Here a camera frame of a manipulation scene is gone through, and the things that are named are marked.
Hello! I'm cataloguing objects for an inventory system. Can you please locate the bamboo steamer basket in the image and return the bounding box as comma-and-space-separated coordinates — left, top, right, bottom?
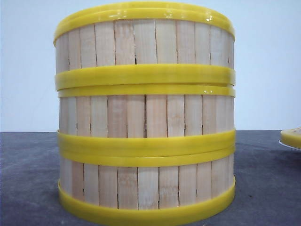
58, 86, 235, 165
59, 154, 235, 226

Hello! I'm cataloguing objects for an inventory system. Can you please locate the bamboo steamer basket single bun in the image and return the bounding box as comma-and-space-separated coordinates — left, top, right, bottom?
54, 2, 235, 97

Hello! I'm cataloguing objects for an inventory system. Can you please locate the yellow woven bamboo steamer lid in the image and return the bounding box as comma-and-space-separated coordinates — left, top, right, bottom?
280, 128, 301, 146

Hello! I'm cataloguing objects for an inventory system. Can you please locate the white plate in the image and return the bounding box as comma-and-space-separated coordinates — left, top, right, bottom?
279, 139, 301, 151

